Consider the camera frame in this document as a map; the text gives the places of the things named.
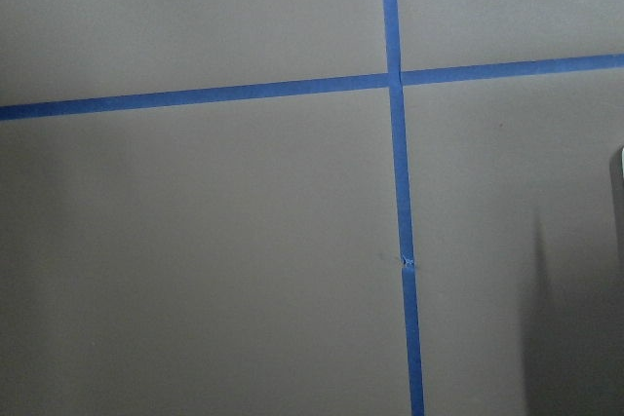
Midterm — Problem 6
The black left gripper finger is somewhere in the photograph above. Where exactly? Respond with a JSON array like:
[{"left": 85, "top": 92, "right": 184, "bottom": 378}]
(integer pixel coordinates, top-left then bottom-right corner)
[{"left": 609, "top": 145, "right": 623, "bottom": 188}]

